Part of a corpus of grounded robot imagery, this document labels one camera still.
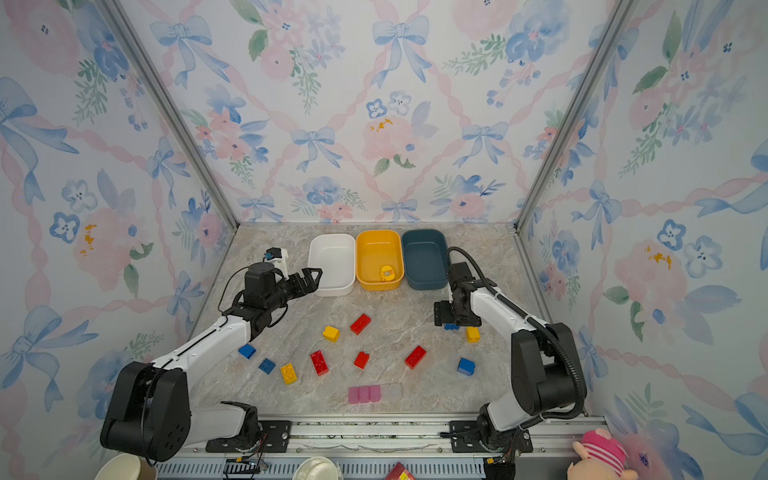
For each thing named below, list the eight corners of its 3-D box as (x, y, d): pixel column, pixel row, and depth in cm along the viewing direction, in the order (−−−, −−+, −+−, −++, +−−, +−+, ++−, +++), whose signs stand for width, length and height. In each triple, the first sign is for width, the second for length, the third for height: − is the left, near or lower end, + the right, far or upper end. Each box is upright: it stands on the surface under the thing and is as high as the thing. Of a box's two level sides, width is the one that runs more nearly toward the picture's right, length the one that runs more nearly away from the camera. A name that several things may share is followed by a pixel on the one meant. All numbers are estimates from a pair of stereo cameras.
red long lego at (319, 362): (317, 376, 85) (316, 374, 84) (311, 357, 89) (310, 354, 87) (329, 371, 86) (328, 368, 85) (323, 352, 90) (322, 349, 88)
